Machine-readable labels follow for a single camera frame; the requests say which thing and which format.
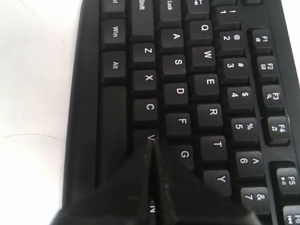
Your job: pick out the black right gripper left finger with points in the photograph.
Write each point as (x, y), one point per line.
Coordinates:
(123, 200)

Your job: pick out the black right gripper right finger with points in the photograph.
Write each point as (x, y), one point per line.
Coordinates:
(183, 199)

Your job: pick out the black Acer keyboard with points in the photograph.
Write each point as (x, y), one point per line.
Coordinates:
(213, 79)

